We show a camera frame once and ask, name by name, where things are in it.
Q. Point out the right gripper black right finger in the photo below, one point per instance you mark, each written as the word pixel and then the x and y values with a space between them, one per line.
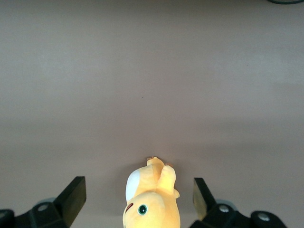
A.
pixel 213 213

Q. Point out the orange plush toy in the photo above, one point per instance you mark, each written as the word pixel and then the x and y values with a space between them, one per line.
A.
pixel 152 209

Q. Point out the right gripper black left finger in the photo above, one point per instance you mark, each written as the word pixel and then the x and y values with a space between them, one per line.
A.
pixel 61 209

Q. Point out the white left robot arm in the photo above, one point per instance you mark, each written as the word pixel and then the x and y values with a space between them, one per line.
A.
pixel 285 2

